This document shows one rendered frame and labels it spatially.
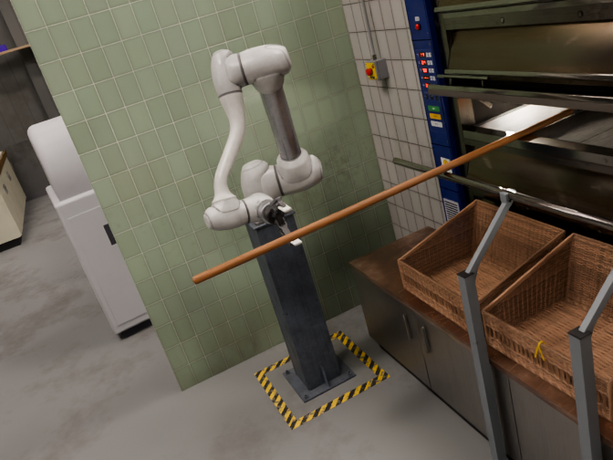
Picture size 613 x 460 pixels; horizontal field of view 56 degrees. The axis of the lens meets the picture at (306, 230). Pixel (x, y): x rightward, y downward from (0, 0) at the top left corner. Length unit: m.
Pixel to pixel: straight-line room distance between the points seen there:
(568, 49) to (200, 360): 2.54
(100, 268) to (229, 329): 1.15
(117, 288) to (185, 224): 1.21
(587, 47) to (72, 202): 3.16
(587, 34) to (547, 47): 0.16
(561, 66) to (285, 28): 1.60
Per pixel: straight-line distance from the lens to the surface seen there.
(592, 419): 1.91
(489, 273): 2.76
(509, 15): 2.39
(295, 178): 2.73
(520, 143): 2.53
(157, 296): 3.37
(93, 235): 4.20
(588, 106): 2.02
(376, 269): 2.98
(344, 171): 3.53
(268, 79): 2.43
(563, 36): 2.26
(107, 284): 4.31
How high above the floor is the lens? 1.98
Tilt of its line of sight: 22 degrees down
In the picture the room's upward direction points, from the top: 16 degrees counter-clockwise
